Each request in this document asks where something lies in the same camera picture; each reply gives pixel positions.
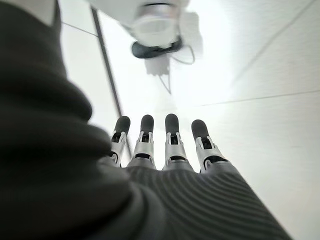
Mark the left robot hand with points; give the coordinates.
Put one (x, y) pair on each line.
(75, 187)

